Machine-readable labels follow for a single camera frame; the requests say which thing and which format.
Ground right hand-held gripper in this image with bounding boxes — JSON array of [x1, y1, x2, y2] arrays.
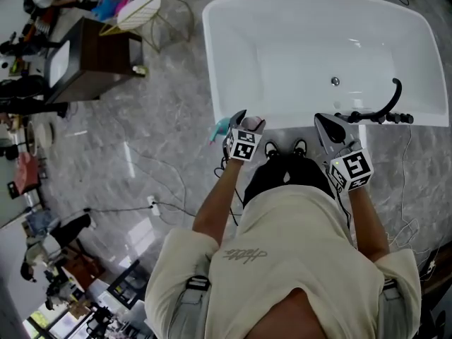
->
[[314, 112, 375, 193]]

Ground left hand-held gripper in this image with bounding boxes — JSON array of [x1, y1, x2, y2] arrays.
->
[[222, 109, 267, 163]]

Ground white bathtub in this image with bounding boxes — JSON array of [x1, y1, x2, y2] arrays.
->
[[201, 0, 451, 131]]

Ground person's right forearm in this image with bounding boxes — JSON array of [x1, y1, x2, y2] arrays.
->
[[347, 184, 391, 263]]

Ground person's left forearm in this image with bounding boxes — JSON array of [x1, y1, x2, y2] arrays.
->
[[191, 157, 246, 247]]

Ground black bathtub faucet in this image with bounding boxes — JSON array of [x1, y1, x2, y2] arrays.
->
[[333, 77, 415, 125]]

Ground teal plastic bottle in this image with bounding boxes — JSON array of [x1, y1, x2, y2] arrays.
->
[[208, 116, 233, 145]]

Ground person's left black shoe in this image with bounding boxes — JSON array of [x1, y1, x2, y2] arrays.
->
[[264, 140, 280, 160]]

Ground person's black trousers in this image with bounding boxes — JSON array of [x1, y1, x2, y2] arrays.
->
[[242, 153, 335, 205]]

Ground person's cream shirt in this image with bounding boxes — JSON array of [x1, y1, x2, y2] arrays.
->
[[144, 184, 423, 339]]

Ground dark wooden sink cabinet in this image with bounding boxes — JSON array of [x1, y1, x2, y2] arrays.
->
[[43, 16, 145, 106]]

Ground round beige stool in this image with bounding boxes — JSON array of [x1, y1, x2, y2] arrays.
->
[[34, 121, 57, 148]]

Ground red box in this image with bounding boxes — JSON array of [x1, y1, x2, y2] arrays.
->
[[13, 151, 40, 194]]

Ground black cable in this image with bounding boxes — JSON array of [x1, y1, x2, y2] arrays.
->
[[334, 185, 355, 234]]

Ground white cable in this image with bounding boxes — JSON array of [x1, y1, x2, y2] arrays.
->
[[387, 124, 444, 256]]

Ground gold wire chair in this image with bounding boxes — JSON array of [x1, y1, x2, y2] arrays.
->
[[98, 0, 196, 53]]

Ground grey backpack strap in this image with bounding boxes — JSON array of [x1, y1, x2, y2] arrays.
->
[[168, 275, 212, 339], [379, 277, 404, 339]]

